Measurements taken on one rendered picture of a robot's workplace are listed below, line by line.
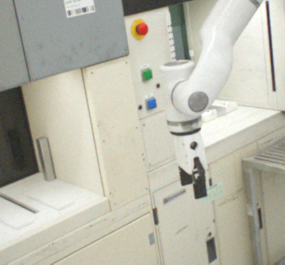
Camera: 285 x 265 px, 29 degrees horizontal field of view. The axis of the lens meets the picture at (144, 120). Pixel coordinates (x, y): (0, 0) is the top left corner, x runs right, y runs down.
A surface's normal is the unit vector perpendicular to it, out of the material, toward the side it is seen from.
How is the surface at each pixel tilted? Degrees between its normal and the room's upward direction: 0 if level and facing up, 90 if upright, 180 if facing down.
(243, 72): 90
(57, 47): 90
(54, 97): 90
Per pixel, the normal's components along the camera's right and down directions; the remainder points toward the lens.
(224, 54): 0.61, -0.42
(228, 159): 0.65, 0.12
